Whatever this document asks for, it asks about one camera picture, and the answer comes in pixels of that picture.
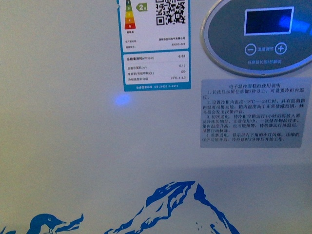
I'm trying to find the grey instruction sticker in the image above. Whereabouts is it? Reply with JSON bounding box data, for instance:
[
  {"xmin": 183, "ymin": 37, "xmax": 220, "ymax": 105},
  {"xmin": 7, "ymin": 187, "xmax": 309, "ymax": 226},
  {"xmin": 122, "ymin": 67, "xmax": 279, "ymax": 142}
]
[{"xmin": 200, "ymin": 78, "xmax": 312, "ymax": 148}]

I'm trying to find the blue energy label sticker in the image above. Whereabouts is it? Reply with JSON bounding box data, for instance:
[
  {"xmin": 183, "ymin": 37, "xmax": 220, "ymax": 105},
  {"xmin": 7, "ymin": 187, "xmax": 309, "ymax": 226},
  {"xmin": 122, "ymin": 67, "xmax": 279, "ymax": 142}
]
[{"xmin": 117, "ymin": 0, "xmax": 191, "ymax": 92}]

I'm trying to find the oval grey temperature control panel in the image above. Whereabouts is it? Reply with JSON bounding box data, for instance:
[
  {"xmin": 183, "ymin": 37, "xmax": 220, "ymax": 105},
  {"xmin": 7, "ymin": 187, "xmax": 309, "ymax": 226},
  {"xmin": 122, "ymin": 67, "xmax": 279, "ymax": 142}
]
[{"xmin": 200, "ymin": 0, "xmax": 312, "ymax": 78}]

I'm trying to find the white chest freezer blue rim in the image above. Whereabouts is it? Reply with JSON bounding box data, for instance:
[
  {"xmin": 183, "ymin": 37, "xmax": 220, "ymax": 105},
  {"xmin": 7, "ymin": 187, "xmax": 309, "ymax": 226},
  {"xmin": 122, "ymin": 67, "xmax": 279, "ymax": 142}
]
[{"xmin": 0, "ymin": 0, "xmax": 312, "ymax": 234}]

